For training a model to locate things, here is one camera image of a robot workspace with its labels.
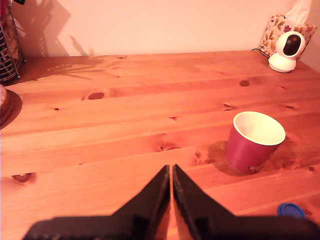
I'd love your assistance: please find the dark blue coffee capsule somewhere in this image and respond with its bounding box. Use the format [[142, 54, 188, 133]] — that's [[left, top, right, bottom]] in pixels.
[[276, 202, 307, 220]]

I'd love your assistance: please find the red mug with cartoon figure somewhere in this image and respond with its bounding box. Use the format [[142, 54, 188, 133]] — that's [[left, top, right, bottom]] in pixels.
[[225, 111, 287, 175]]

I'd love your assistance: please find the large round cork trivet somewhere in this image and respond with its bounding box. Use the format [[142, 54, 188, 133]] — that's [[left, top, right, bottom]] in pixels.
[[0, 89, 23, 130]]

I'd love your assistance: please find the small round cork coaster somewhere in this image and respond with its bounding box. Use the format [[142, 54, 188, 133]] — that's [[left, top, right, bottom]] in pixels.
[[0, 84, 14, 121]]

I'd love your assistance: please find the leaf print tissue box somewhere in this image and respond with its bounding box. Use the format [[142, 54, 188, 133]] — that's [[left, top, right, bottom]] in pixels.
[[259, 14, 318, 61]]

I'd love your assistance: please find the white tissue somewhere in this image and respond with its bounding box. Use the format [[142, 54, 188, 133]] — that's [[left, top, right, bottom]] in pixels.
[[284, 0, 313, 25]]

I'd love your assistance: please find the small white round camera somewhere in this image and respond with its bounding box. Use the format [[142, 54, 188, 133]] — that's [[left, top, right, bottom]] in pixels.
[[268, 30, 306, 74]]

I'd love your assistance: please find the thin black camera cable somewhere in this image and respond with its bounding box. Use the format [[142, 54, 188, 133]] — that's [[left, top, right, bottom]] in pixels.
[[251, 47, 270, 59]]

